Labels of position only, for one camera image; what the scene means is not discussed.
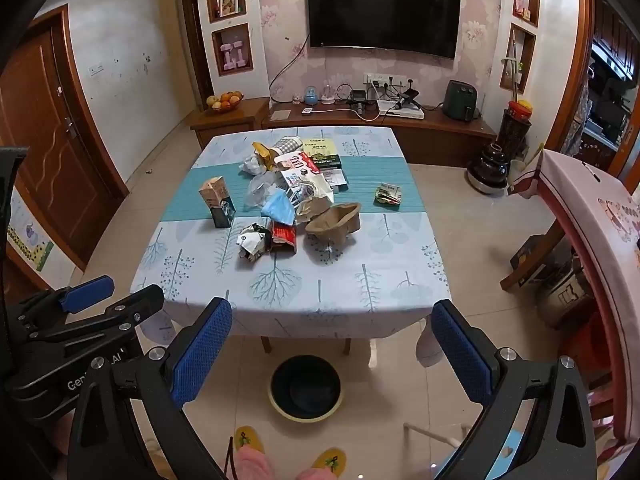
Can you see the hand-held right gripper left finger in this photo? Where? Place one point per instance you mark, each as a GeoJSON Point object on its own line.
{"type": "Point", "coordinates": [202, 352]}

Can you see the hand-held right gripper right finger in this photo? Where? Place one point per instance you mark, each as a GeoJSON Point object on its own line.
{"type": "Point", "coordinates": [462, 355]}

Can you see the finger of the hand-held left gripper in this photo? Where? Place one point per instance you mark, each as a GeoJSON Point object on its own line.
{"type": "Point", "coordinates": [87, 292]}
{"type": "Point", "coordinates": [125, 315]}

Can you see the black round trash bin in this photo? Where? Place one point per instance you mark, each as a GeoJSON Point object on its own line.
{"type": "Point", "coordinates": [305, 385]}

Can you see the clear plastic container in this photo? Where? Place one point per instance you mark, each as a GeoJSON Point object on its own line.
{"type": "Point", "coordinates": [259, 191]}

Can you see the green snack packet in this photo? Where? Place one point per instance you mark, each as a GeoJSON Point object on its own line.
{"type": "Point", "coordinates": [388, 194]}

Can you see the grey checkered paper cup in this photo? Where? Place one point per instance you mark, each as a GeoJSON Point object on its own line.
{"type": "Point", "coordinates": [287, 145]}

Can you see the yellow green chocolate box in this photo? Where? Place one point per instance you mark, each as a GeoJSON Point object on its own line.
{"type": "Point", "coordinates": [320, 149]}

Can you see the yellow slipper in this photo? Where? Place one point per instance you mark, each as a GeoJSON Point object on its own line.
{"type": "Point", "coordinates": [331, 460]}
{"type": "Point", "coordinates": [248, 440]}

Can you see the dark printed cardboard box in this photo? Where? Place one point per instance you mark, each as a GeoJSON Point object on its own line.
{"type": "Point", "coordinates": [530, 260]}

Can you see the steel pot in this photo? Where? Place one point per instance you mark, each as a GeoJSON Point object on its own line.
{"type": "Point", "coordinates": [565, 295]}

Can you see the silver crumpled wrapper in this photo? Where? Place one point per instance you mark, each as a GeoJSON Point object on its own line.
{"type": "Point", "coordinates": [255, 242]}

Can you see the person's left leg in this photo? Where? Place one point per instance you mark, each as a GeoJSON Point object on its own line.
{"type": "Point", "coordinates": [255, 466]}

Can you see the person's leg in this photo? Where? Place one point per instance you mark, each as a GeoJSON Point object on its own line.
{"type": "Point", "coordinates": [255, 466]}
{"type": "Point", "coordinates": [314, 475]}

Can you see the tree print tablecloth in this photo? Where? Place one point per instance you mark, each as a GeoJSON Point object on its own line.
{"type": "Point", "coordinates": [350, 280]}

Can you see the red snack packet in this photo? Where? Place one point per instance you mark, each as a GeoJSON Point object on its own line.
{"type": "Point", "coordinates": [285, 237]}

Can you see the brown green drink carton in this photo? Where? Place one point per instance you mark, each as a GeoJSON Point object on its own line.
{"type": "Point", "coordinates": [217, 202]}

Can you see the brown wooden door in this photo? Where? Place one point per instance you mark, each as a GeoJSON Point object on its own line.
{"type": "Point", "coordinates": [45, 135]}

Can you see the blue face mask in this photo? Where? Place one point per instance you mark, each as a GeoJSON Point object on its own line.
{"type": "Point", "coordinates": [277, 207]}

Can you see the person's right leg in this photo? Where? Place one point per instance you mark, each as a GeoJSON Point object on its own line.
{"type": "Point", "coordinates": [314, 475]}

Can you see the brown paper bowl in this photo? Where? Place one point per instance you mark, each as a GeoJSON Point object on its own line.
{"type": "Point", "coordinates": [335, 220]}

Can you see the pink cloth covered table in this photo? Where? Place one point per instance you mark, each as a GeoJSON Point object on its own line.
{"type": "Point", "coordinates": [595, 220]}

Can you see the dark round ceramic jar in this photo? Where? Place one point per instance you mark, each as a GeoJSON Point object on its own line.
{"type": "Point", "coordinates": [490, 167]}

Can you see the white container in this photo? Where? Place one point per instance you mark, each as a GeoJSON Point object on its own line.
{"type": "Point", "coordinates": [521, 172]}

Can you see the white crumpled plastic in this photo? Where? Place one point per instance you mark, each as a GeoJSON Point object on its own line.
{"type": "Point", "coordinates": [252, 165]}

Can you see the yellow crumpled wrapper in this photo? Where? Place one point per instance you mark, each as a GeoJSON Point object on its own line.
{"type": "Point", "coordinates": [262, 151]}

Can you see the red white printed box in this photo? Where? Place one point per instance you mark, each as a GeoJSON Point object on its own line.
{"type": "Point", "coordinates": [295, 161]}

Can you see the wooden side cabinet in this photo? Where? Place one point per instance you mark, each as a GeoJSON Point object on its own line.
{"type": "Point", "coordinates": [230, 122]}

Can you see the wooden television bench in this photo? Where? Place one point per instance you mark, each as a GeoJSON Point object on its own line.
{"type": "Point", "coordinates": [440, 135]}

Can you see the fruit bowl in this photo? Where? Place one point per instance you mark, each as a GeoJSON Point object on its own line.
{"type": "Point", "coordinates": [225, 101]}

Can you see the white set-top box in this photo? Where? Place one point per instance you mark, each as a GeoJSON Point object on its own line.
{"type": "Point", "coordinates": [400, 111]}

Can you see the dark green air fryer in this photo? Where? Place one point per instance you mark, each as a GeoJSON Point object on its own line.
{"type": "Point", "coordinates": [460, 100]}

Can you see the black handheld device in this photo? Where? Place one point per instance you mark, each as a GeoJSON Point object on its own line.
{"type": "Point", "coordinates": [407, 97]}

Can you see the pink dumbbell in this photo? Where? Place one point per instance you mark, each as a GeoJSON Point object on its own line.
{"type": "Point", "coordinates": [241, 53]}
{"type": "Point", "coordinates": [227, 56]}

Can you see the small black screen device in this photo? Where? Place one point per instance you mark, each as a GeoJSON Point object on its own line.
{"type": "Point", "coordinates": [359, 96]}

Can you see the blue snow globe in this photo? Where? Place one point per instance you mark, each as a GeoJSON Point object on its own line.
{"type": "Point", "coordinates": [312, 95]}

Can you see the pink dome ornament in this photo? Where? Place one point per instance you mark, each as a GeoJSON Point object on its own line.
{"type": "Point", "coordinates": [328, 96]}

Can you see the white wall outlets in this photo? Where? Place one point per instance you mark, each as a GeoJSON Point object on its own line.
{"type": "Point", "coordinates": [387, 80]}

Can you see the small picture frame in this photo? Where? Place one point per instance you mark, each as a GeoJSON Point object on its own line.
{"type": "Point", "coordinates": [228, 1]}

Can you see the black wall television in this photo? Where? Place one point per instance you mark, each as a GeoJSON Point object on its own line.
{"type": "Point", "coordinates": [382, 15]}

